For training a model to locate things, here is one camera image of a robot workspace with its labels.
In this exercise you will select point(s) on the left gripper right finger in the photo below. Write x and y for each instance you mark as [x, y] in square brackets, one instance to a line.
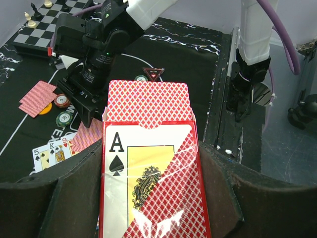
[243, 203]

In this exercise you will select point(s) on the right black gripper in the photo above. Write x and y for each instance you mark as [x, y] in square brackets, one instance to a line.
[95, 45]

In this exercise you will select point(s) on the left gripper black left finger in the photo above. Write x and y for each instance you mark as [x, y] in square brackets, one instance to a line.
[62, 201]

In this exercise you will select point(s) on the red backed card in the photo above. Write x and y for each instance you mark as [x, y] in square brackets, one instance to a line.
[85, 137]

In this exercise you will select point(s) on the green chip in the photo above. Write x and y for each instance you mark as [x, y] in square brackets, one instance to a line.
[64, 119]
[141, 78]

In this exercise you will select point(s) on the red chip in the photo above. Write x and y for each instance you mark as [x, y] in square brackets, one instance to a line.
[62, 101]

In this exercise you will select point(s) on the nine of hearts card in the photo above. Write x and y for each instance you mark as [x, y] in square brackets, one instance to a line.
[67, 145]

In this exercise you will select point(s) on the yellow big blind button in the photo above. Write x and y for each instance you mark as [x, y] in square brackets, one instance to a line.
[47, 109]

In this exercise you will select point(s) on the king of spades card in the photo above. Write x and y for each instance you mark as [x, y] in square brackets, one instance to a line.
[56, 152]

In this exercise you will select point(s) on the red cards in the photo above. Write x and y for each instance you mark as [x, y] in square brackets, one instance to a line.
[41, 95]

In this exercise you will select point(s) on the five of spades card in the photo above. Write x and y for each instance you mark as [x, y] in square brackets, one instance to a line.
[41, 157]

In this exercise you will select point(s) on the red playing card deck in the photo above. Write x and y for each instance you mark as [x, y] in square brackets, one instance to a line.
[152, 184]

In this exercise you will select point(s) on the black poker table mat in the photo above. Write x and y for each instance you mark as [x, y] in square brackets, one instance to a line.
[188, 53]

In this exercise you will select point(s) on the black white chess board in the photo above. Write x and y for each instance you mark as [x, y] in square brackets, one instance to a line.
[35, 41]

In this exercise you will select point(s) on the black chess pawn on board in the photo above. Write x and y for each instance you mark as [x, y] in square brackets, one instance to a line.
[65, 7]

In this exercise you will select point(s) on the black chess piece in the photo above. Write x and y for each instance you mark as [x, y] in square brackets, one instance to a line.
[37, 15]

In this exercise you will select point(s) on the black device bottom corner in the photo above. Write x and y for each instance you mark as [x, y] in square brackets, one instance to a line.
[304, 116]

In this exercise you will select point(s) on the white chess piece tall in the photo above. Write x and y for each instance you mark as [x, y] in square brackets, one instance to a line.
[48, 3]

